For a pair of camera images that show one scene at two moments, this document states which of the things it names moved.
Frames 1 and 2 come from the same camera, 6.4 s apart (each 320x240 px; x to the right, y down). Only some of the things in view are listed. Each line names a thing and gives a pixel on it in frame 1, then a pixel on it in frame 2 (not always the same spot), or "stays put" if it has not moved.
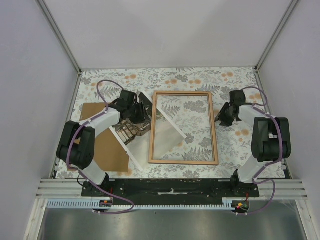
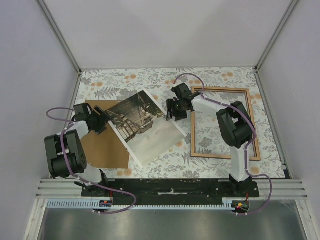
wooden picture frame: (151, 153) -> (192, 135)
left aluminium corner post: (63, 42) stays put
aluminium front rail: (291, 189) stays put
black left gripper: (141, 117) -> (103, 119)
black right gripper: (220, 116) -> (170, 104)
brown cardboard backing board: (110, 155) stays put
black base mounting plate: (153, 191) stays put
